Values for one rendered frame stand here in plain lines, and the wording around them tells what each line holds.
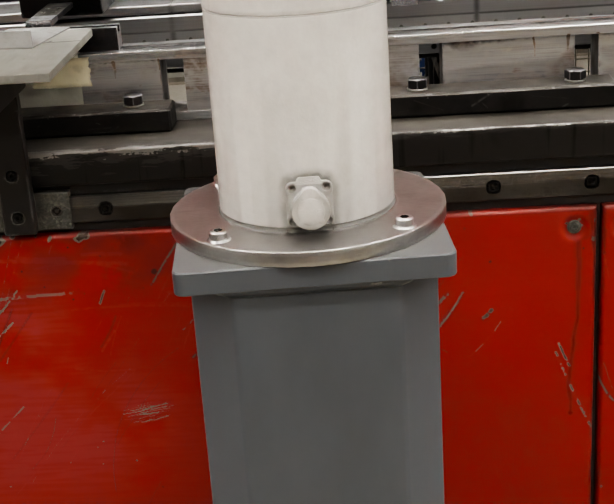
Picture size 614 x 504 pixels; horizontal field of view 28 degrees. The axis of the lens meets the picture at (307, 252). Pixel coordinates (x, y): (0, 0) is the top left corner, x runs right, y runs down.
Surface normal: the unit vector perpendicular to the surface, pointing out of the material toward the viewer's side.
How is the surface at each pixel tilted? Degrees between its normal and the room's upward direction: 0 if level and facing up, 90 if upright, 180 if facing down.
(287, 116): 90
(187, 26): 90
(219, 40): 90
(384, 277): 90
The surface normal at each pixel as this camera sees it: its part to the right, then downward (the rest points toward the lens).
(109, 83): -0.02, 0.36
